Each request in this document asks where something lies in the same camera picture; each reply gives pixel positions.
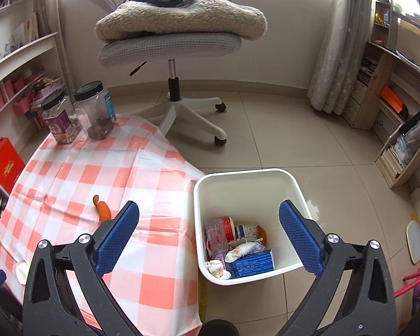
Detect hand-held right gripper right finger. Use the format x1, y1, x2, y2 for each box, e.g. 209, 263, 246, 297
278, 199, 397, 336

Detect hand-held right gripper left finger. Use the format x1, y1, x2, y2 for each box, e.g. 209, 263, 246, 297
23, 200, 141, 336

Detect long orange peel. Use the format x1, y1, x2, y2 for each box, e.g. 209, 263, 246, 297
92, 195, 111, 222

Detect light blue milk carton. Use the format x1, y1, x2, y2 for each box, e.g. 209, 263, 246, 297
235, 225, 259, 242

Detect large blue carton box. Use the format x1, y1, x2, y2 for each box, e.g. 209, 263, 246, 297
225, 249, 276, 279

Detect white wrapper with blue packet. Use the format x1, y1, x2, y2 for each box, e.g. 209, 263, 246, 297
225, 240, 264, 263

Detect white trash bin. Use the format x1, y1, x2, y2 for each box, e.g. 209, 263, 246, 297
193, 169, 318, 286

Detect red instant noodle cup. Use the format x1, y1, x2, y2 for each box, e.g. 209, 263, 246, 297
218, 216, 236, 244

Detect clear plastic cup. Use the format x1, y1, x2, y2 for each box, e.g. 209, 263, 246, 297
205, 219, 229, 258

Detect white tissue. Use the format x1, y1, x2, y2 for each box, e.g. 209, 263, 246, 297
205, 259, 232, 278

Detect small white round disc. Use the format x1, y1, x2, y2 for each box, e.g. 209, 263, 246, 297
15, 259, 29, 285

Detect orange white checkered tablecloth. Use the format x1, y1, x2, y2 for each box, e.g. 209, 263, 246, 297
0, 114, 207, 336

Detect pale bathroom scale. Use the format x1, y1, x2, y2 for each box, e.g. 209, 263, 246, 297
405, 220, 420, 265

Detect red gift box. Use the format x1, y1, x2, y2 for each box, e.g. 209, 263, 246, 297
0, 136, 26, 195

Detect clear jar with chestnuts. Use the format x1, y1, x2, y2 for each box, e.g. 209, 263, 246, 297
73, 81, 117, 140

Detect purple label nut jar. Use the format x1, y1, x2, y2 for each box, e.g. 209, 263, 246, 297
40, 89, 82, 144

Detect silver foil bag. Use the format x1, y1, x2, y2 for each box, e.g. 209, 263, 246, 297
394, 107, 420, 169

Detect pink storage basket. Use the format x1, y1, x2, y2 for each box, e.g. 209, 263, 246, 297
13, 94, 34, 115

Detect orange flat box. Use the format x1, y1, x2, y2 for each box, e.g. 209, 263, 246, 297
380, 87, 405, 111

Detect wooden shelf unit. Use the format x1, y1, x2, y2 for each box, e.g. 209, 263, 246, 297
341, 0, 420, 190

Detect grey office chair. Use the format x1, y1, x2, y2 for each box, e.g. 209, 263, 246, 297
87, 0, 250, 148

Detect beige curtain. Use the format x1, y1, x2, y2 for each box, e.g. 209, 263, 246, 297
33, 0, 74, 97
306, 0, 384, 115

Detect white bookshelf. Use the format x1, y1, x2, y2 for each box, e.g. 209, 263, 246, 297
0, 0, 70, 200

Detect beige fluffy blanket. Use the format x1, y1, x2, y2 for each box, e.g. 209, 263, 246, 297
94, 0, 269, 45

